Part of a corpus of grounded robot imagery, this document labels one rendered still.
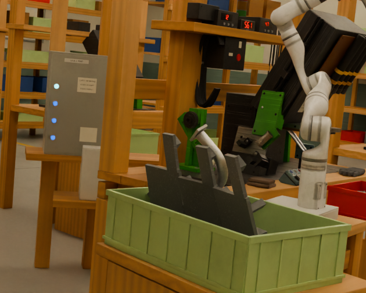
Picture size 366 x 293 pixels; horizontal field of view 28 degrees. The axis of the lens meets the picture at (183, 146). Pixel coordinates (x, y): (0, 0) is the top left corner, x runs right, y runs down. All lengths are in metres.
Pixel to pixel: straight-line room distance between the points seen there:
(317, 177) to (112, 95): 0.94
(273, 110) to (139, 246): 1.35
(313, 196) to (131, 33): 1.02
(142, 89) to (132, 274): 1.27
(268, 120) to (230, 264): 1.53
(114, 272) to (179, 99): 1.27
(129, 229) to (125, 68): 1.02
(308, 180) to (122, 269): 0.80
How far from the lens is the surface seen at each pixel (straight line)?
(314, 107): 2.74
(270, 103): 3.32
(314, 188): 2.64
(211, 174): 2.03
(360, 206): 3.00
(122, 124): 3.05
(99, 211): 3.13
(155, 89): 3.31
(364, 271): 3.01
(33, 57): 10.99
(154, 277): 2.07
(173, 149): 2.15
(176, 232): 2.01
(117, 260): 2.21
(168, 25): 3.25
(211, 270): 1.92
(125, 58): 3.02
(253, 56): 9.72
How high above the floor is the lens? 1.37
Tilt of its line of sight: 7 degrees down
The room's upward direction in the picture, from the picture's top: 5 degrees clockwise
